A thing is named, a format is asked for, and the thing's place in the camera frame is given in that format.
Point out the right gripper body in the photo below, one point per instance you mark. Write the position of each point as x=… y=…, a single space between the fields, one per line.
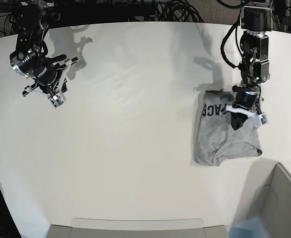
x=48 y=73

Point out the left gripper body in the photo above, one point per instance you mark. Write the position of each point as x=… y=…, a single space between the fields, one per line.
x=247 y=102

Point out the grey T-shirt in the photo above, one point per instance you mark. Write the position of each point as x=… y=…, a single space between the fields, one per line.
x=216 y=140

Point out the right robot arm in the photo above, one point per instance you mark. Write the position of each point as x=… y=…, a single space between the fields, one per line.
x=35 y=18

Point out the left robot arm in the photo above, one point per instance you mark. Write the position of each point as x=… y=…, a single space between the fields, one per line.
x=255 y=18

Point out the grey plastic bin right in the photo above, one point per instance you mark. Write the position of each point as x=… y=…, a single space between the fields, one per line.
x=272 y=203

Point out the grey plastic bin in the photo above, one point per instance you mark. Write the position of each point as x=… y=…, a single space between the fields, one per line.
x=96 y=228
x=272 y=203

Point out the blue cloth in corner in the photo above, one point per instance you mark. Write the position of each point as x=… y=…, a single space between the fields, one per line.
x=250 y=228

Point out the grey plastic bin front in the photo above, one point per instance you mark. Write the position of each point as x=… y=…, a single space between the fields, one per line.
x=96 y=228

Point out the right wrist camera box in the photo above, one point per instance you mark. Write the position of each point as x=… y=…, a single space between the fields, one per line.
x=57 y=100

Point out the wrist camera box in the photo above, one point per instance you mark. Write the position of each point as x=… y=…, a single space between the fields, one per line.
x=260 y=120
x=57 y=100

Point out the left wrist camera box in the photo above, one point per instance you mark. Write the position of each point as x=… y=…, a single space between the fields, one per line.
x=260 y=120

